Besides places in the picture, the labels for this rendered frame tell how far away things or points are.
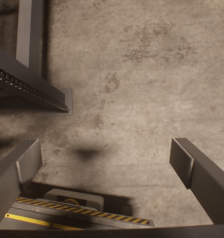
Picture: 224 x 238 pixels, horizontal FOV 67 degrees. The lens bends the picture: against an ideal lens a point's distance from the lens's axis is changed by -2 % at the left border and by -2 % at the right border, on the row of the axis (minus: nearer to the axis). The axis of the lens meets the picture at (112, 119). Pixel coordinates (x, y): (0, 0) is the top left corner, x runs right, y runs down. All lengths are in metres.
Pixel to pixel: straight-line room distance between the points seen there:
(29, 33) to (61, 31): 0.42
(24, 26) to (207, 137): 0.94
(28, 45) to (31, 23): 0.10
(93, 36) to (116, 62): 0.21
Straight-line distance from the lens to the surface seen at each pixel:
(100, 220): 0.63
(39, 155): 0.17
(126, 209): 0.83
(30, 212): 0.70
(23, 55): 0.74
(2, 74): 0.50
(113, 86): 0.94
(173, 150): 0.17
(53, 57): 1.09
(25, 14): 0.83
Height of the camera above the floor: 0.89
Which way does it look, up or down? 81 degrees down
